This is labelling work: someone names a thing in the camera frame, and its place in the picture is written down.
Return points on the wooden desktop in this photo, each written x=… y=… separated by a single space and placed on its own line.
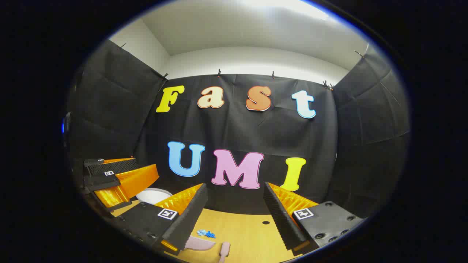
x=248 y=235

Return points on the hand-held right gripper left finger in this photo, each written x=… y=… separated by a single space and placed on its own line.
x=188 y=219

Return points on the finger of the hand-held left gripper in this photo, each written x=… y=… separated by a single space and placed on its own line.
x=137 y=179
x=113 y=166

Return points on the row of black cloth clips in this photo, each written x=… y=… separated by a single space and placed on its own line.
x=219 y=72

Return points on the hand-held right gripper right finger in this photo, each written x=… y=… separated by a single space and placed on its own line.
x=279 y=215

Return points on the small pale purple dustpan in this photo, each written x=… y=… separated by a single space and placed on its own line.
x=200 y=244

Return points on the small pale purple broom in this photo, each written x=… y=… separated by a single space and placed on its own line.
x=224 y=251

